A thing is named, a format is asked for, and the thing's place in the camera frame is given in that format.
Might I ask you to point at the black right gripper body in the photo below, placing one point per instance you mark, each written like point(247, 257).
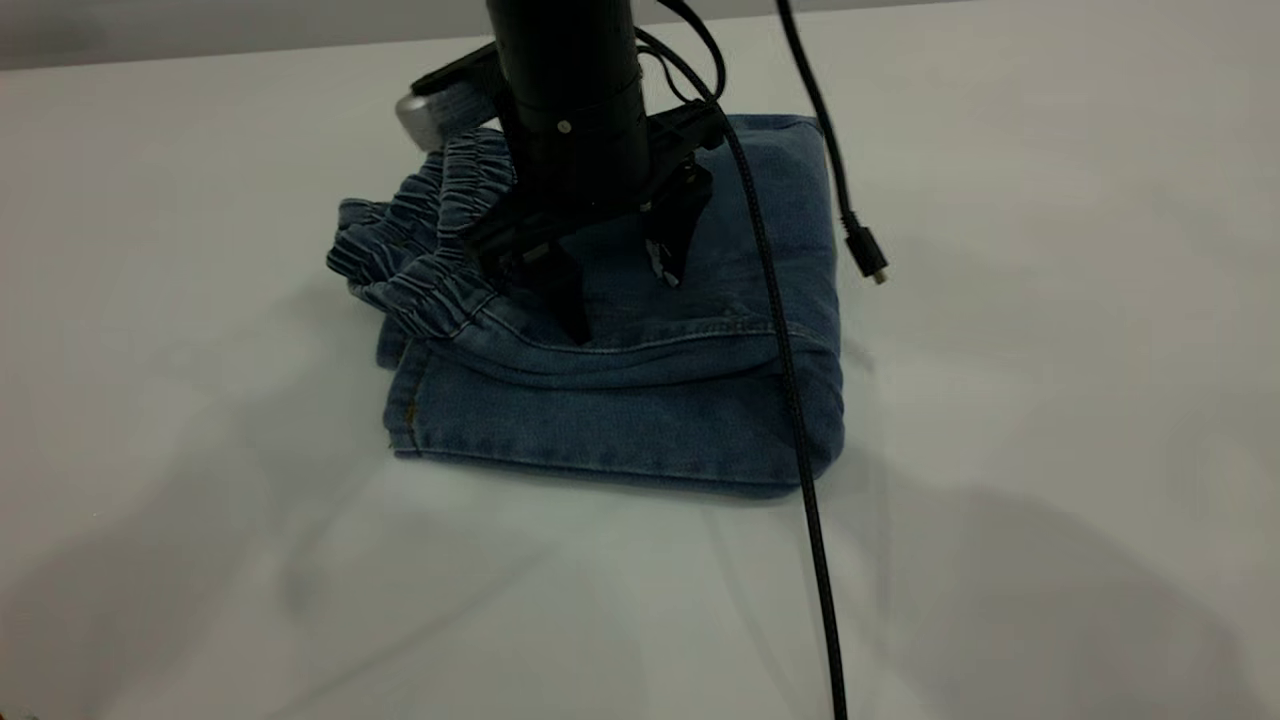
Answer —
point(540, 225)

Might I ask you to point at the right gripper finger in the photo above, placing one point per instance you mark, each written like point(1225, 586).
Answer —
point(570, 295)
point(680, 225)

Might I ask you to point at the blue denim shorts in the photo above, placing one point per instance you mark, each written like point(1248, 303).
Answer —
point(650, 400)

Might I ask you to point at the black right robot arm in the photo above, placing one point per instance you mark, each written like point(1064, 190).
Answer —
point(570, 80)

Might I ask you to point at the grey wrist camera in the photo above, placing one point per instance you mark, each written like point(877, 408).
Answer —
point(440, 110)

